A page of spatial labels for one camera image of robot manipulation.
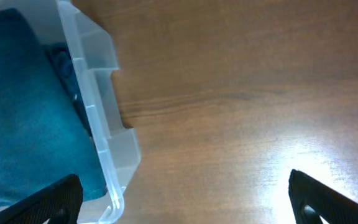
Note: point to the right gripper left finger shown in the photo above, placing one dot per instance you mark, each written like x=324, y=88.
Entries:
x=58, y=203

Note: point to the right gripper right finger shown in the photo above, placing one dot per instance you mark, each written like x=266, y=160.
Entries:
x=313, y=202

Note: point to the blue denim jeans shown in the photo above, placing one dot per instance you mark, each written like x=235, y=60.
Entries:
x=42, y=138

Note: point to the dark blue taped garment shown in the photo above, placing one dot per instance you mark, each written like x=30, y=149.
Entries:
x=60, y=58

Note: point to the clear plastic storage bin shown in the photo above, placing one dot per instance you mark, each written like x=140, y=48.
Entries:
x=94, y=59

